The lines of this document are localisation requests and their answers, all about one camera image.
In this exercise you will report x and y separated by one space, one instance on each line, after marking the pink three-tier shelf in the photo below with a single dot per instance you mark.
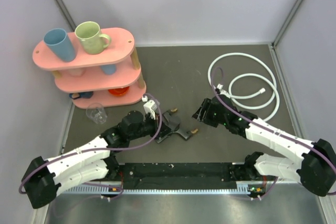
121 52

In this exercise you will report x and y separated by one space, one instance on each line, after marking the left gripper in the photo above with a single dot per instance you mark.
156 123

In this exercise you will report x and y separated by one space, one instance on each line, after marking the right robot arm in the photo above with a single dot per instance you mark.
312 164

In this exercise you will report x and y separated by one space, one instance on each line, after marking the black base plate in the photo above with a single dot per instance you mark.
176 176

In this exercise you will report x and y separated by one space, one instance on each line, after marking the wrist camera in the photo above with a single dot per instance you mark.
150 106
220 90

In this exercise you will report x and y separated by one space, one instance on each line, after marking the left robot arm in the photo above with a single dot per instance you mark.
45 179

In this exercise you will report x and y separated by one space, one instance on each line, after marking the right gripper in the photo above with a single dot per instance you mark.
199 116

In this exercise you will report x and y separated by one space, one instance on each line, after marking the aluminium cable rail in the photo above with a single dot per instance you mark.
97 189

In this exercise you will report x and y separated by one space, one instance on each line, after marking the green ceramic mug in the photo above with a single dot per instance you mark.
92 39

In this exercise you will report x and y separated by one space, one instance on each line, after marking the black faucet mixer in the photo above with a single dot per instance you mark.
176 125

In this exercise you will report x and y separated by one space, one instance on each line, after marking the blue toy object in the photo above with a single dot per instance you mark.
81 95

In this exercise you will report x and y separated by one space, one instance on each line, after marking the orange bowl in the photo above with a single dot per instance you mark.
117 92

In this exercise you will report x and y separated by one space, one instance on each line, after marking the pink cup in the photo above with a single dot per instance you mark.
78 72

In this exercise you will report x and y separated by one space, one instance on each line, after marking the clear plastic cup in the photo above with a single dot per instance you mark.
96 113

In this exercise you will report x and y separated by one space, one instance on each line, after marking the small blue cup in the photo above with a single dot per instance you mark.
108 69

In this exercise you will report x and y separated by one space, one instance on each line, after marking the blue tumbler cup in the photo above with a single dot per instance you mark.
58 41

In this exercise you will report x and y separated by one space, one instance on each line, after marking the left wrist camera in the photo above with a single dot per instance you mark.
150 106

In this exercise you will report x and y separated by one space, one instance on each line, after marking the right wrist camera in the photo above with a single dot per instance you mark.
220 90

